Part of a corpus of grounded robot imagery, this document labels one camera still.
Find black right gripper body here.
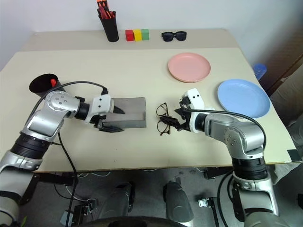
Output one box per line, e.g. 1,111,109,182
176,96,192,132

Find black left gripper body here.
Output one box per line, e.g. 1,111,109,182
91,99,116,130

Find brown thin-framed eyeglasses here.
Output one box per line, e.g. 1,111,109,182
155,102,172,136

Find grey glasses case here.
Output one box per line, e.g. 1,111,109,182
103,96,147,130

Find black plastic cup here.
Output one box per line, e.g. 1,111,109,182
28,73,68,99

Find pink plate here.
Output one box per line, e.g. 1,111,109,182
167,52,212,84

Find blue plate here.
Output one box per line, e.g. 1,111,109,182
217,79,271,119

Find dark grey rounded shape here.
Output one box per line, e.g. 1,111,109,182
163,181,194,223
98,181,136,220

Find black sunglasses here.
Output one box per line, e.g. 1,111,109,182
161,31,187,43

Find tall black pen holder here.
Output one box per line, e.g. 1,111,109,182
97,9,120,43

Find silver metal latch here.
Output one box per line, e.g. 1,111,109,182
197,197,215,209

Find black electrical box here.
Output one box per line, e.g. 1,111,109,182
72,198,98,226

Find blue ribbed plastic bottle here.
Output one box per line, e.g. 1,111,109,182
252,62,267,80

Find black tape piece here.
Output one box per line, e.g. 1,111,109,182
287,148,303,163

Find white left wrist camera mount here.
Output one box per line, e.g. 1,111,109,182
85,94,115,124

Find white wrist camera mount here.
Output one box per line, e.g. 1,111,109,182
181,87,215,133
85,94,115,124

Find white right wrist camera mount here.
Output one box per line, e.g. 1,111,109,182
181,87,215,133

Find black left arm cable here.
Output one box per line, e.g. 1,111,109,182
30,81,109,220

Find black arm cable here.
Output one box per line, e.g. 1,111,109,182
30,81,109,220
187,108,268,223

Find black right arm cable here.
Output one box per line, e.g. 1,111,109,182
187,108,268,223

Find black table bracket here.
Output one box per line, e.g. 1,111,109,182
33,172,74,187
204,166,234,180

